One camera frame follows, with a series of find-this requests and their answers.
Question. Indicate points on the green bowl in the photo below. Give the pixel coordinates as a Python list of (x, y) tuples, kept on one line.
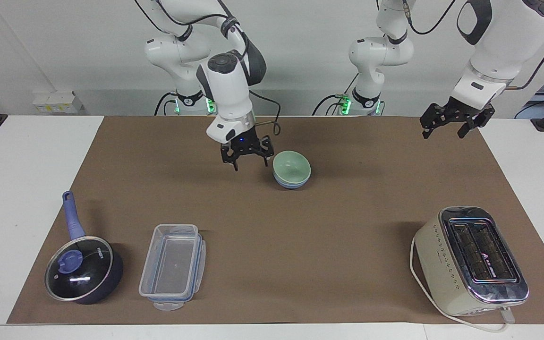
[(291, 165)]

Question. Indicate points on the blue bowl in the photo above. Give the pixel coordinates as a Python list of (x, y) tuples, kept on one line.
[(291, 185)]

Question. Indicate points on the white wall socket box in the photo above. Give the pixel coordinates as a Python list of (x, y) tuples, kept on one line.
[(57, 102)]

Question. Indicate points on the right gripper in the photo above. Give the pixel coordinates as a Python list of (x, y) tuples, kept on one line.
[(245, 142)]

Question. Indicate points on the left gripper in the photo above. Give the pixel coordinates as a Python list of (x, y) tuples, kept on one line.
[(462, 112)]

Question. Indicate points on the dark blue saucepan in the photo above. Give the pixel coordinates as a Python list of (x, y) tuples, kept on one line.
[(72, 215)]

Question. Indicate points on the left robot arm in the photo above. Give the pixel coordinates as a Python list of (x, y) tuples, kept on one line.
[(503, 42)]

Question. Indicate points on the cream toaster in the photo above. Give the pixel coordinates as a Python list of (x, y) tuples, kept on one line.
[(442, 264)]

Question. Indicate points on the glass saucepan lid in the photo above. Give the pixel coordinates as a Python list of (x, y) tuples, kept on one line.
[(83, 274)]

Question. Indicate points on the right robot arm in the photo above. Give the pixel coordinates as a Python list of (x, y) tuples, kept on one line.
[(227, 89)]

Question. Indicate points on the clear plastic container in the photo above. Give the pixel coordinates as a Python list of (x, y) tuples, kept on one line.
[(173, 267)]

